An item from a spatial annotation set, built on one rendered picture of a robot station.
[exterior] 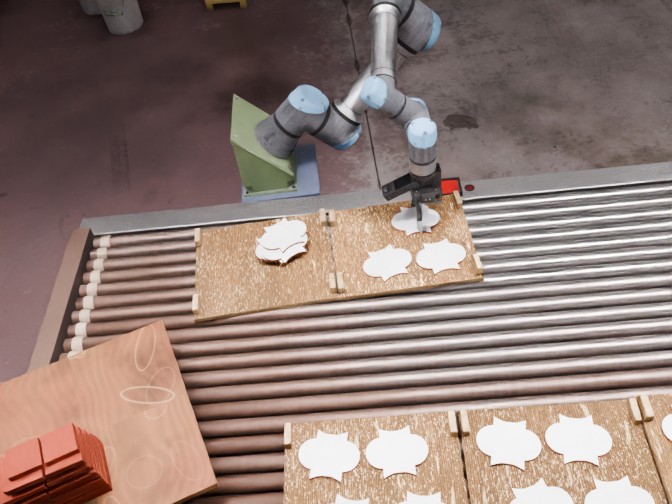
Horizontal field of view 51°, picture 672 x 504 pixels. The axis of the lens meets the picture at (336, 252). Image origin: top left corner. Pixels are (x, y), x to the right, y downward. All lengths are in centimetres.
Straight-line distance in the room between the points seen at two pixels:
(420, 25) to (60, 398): 145
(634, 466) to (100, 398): 124
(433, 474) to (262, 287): 73
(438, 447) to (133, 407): 73
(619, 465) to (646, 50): 337
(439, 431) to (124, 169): 286
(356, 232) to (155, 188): 201
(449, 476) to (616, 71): 326
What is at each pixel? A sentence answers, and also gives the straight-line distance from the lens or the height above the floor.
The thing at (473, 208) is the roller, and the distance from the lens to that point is 222.
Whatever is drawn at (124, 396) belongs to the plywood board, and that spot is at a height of 104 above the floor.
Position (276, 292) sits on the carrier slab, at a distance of 201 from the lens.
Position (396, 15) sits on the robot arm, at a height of 141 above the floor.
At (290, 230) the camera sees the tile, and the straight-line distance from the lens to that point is 211.
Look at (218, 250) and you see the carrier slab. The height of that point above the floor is 94.
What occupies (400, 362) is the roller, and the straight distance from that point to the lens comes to 185.
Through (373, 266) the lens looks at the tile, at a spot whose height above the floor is 94.
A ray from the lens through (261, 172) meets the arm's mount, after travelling 235.
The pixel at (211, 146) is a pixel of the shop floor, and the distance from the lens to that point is 413.
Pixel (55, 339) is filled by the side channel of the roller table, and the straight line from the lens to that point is 212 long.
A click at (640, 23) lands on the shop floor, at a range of 501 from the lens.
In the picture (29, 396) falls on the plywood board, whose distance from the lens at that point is 191.
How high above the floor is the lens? 246
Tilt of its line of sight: 47 degrees down
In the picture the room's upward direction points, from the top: 9 degrees counter-clockwise
